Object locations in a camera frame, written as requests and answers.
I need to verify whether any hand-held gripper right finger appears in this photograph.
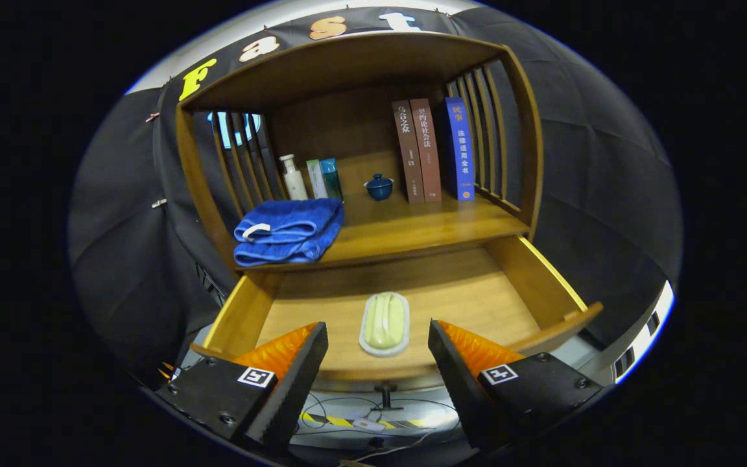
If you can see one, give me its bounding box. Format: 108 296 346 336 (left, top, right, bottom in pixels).
428 318 608 455

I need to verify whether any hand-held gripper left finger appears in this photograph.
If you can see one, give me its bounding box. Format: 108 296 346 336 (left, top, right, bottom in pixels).
156 321 329 455

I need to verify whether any wooden drawer with black knob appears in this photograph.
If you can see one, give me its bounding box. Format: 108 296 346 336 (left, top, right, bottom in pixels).
191 235 604 411

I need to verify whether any pale green soap bar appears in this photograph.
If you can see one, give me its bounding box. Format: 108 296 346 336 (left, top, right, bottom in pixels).
364 293 406 350

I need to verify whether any wooden countertop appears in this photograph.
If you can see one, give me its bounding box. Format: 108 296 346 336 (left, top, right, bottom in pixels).
231 152 530 272

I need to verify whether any wooden cabinet with shelf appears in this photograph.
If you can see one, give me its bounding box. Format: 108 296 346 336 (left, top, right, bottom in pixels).
176 31 545 273

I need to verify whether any yellow and black floor tape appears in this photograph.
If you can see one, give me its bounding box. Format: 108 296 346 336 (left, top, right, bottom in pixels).
299 411 426 430

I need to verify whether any folded blue towel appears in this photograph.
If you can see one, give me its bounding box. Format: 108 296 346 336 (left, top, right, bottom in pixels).
233 198 345 267

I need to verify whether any white pump bottle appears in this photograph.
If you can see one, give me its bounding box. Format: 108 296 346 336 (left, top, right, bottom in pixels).
279 154 309 201

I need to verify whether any white and green box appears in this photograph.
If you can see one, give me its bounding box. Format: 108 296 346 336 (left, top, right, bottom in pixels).
306 160 329 199

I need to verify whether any blue lidded teacup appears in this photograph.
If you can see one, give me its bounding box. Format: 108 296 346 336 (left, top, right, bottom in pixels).
364 173 395 201

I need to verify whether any dark brown book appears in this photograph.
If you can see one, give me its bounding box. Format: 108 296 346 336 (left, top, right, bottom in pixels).
392 100 425 205

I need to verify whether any blue book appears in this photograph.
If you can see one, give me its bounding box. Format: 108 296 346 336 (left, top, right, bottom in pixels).
445 97 476 202

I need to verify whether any black backdrop cloth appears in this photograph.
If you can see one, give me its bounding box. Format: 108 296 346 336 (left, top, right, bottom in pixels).
69 6 682 370

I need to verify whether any thin floor cable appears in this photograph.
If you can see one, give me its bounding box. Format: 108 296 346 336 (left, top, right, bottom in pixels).
296 396 460 462

